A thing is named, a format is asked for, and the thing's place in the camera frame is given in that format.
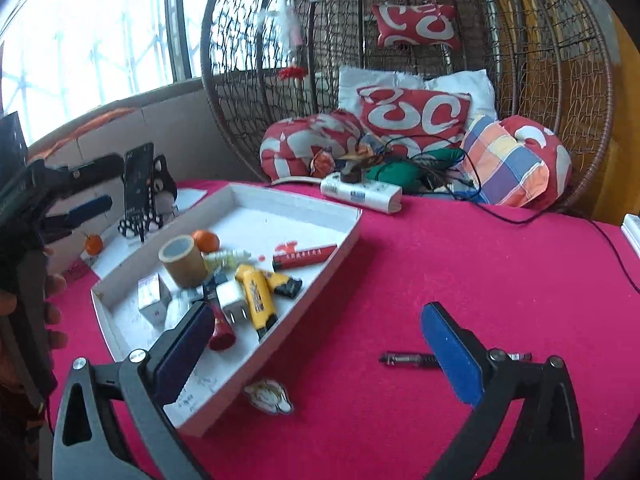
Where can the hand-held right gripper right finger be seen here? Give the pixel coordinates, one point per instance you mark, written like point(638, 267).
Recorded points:
point(450, 355)

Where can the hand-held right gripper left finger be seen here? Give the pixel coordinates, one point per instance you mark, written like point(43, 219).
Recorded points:
point(185, 350)

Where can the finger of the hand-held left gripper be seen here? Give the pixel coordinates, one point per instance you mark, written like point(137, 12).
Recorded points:
point(90, 207)
point(95, 166)

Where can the small red bottle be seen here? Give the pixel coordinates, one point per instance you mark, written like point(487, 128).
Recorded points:
point(220, 332)

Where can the white medicine box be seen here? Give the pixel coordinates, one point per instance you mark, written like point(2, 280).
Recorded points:
point(155, 300)

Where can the white wall charger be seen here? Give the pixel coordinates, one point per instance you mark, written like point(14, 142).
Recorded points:
point(232, 297)

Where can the brown tape roll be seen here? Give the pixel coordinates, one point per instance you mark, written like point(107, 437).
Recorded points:
point(185, 270)

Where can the yellow utility knife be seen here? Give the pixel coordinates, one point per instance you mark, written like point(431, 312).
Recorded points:
point(260, 305)

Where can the small white dropper bottle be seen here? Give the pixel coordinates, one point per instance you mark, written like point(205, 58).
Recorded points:
point(225, 258)

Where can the small plain orange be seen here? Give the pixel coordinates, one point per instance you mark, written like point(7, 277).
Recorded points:
point(206, 241)

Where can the yellow tube with black cap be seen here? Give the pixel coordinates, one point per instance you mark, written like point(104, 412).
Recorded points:
point(277, 280)

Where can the white cardboard tray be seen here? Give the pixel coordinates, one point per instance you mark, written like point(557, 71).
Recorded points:
point(250, 220)

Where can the red tube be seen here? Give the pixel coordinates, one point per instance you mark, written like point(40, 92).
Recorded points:
point(305, 256)

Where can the person's left hand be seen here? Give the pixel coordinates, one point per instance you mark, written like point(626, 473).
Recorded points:
point(54, 315)

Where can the mandarin orange with stem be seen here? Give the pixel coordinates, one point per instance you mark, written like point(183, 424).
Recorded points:
point(93, 245)

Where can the black smartphone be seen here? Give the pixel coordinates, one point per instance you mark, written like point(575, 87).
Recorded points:
point(139, 180)

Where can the black white cat phone stand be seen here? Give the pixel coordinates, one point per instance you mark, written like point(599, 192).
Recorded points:
point(162, 182)

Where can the cartoon sticker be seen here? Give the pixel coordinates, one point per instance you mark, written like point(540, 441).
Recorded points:
point(267, 396)

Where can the window with grille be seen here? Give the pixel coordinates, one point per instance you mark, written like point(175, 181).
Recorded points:
point(100, 35)

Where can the brown wicker hanging chair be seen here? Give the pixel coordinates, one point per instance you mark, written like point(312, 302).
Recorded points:
point(206, 75)

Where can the green cloth bundle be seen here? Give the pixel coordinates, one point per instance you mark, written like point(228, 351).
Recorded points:
point(400, 172)

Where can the round red white cushion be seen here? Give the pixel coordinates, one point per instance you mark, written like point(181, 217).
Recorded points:
point(295, 145)

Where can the plaid and red cushion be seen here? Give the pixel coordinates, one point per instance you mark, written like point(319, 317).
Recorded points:
point(505, 160)

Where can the dark plug adapter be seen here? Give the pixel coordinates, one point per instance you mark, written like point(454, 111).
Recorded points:
point(351, 176)

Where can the red flower ornament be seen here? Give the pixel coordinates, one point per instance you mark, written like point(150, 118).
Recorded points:
point(291, 72)

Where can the white pillow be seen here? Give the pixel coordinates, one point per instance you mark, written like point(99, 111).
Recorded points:
point(380, 77)

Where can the small red white hanging cushion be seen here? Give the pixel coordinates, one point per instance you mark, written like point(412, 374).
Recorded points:
point(415, 25)

